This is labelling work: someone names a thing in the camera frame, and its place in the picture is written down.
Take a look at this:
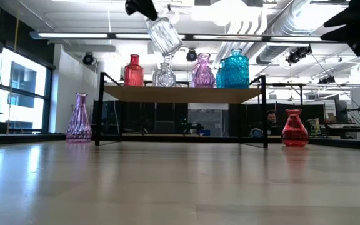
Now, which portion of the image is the clear round swirl glass vase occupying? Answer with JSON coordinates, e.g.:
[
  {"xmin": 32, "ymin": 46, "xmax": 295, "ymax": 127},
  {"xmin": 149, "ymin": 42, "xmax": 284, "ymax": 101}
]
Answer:
[{"xmin": 152, "ymin": 61, "xmax": 178, "ymax": 88}]

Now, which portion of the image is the purple twisted glass vase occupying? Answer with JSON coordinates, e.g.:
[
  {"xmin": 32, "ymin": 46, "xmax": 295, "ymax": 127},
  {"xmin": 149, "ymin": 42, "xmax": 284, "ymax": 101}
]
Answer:
[{"xmin": 191, "ymin": 52, "xmax": 216, "ymax": 88}]

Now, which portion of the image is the silver ventilation duct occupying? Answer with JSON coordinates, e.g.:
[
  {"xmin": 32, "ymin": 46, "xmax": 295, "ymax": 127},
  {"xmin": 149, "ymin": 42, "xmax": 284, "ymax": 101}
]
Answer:
[{"xmin": 256, "ymin": 0, "xmax": 321, "ymax": 65}]

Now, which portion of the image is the purple faceted cone glass vase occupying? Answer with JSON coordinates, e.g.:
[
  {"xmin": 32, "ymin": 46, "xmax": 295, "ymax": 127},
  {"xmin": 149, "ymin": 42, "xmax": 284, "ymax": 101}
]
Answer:
[{"xmin": 65, "ymin": 92, "xmax": 93, "ymax": 143}]

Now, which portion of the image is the red ribbed glass bottle vase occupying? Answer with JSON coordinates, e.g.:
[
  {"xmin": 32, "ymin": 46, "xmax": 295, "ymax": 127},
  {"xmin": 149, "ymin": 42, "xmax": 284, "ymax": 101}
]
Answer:
[{"xmin": 123, "ymin": 53, "xmax": 145, "ymax": 88}]

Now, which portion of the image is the red bulb-shaped glass vase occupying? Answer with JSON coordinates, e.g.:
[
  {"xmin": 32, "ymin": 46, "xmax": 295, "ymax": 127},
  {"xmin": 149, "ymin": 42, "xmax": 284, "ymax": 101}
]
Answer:
[{"xmin": 281, "ymin": 108, "xmax": 310, "ymax": 148}]

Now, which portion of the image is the black ceiling spotlight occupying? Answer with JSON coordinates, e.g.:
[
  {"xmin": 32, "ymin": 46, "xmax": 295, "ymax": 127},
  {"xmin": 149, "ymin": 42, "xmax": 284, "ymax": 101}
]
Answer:
[
  {"xmin": 285, "ymin": 46, "xmax": 313, "ymax": 65},
  {"xmin": 186, "ymin": 49, "xmax": 198, "ymax": 63},
  {"xmin": 82, "ymin": 52, "xmax": 95, "ymax": 66}
]

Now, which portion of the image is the black window frame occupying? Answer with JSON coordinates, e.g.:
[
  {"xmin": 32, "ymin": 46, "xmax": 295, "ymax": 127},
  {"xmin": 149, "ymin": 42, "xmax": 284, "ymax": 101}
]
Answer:
[{"xmin": 0, "ymin": 46, "xmax": 56, "ymax": 134}]

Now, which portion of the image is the person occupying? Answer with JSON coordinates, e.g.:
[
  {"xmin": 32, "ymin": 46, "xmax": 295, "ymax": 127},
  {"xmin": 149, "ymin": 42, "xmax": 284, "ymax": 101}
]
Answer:
[{"xmin": 262, "ymin": 109, "xmax": 283, "ymax": 137}]

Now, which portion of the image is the black metal rig frame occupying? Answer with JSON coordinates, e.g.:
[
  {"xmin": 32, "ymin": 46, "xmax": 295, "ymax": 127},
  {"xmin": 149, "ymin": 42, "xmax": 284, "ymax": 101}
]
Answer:
[{"xmin": 0, "ymin": 132, "xmax": 360, "ymax": 151}]

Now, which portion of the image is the large teal textured glass jar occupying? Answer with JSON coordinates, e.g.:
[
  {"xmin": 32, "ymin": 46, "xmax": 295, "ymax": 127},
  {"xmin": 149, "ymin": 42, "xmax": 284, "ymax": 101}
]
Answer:
[{"xmin": 216, "ymin": 59, "xmax": 225, "ymax": 89}]

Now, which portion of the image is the blue white round object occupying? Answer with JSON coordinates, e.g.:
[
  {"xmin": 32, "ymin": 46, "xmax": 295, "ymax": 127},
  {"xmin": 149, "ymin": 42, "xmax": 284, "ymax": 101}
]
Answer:
[{"xmin": 249, "ymin": 127, "xmax": 264, "ymax": 138}]

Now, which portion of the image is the teal glass bottle vase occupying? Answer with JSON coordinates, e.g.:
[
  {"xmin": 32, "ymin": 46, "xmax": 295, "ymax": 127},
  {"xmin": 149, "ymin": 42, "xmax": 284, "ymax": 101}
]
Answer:
[{"xmin": 222, "ymin": 47, "xmax": 251, "ymax": 89}]

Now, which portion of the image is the clear ribbed glass jar vase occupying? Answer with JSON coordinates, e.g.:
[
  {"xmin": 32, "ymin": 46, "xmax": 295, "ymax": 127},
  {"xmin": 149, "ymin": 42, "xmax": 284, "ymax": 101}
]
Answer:
[{"xmin": 144, "ymin": 16, "xmax": 184, "ymax": 58}]

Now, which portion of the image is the wooden shelf black metal frame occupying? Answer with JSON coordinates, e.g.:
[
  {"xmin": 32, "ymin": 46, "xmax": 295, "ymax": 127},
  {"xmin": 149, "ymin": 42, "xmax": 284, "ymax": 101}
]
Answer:
[{"xmin": 94, "ymin": 71, "xmax": 269, "ymax": 149}]

